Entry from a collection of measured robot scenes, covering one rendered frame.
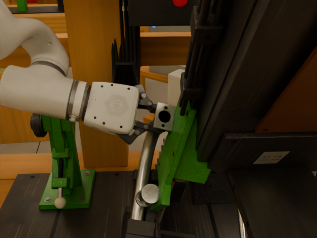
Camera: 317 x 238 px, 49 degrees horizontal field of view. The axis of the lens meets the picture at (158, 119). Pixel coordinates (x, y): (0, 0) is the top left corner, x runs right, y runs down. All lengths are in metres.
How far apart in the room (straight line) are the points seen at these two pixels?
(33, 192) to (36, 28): 0.52
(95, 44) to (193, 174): 0.45
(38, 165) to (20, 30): 0.64
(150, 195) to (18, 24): 0.39
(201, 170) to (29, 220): 0.48
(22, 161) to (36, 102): 0.55
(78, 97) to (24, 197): 0.44
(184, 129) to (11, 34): 0.33
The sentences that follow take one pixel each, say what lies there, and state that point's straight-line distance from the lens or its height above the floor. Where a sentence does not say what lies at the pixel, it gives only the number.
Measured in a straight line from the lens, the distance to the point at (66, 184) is 0.91.
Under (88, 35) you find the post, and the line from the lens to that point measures 0.95.
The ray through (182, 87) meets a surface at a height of 1.33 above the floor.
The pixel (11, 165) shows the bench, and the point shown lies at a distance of 1.22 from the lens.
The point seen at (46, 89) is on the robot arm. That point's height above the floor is 1.28.
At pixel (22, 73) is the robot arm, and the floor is 1.31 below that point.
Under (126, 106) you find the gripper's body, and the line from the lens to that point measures 0.70.
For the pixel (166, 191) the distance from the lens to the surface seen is 0.68.
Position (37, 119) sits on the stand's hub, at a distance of 0.88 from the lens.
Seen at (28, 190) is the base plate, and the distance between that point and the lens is 1.06.
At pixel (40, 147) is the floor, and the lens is 2.98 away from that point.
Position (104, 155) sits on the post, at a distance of 1.10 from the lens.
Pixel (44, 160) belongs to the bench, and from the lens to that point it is 1.21.
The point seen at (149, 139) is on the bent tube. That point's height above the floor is 1.12.
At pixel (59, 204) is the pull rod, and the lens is 0.91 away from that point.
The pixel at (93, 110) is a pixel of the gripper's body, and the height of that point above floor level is 1.23.
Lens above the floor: 1.54
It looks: 28 degrees down
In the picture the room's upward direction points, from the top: straight up
